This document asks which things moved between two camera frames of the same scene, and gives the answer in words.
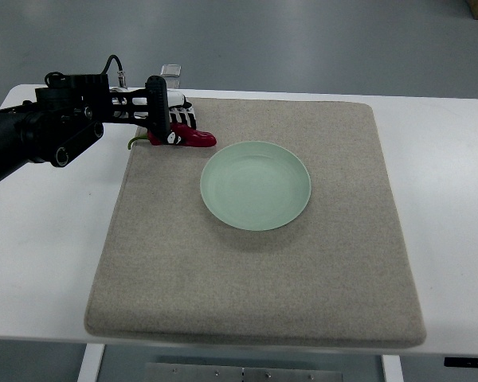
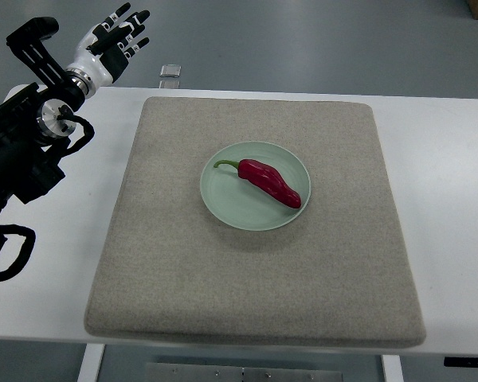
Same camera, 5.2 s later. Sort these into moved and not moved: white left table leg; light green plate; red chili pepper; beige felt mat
Moved: red chili pepper
Not moved: beige felt mat; white left table leg; light green plate
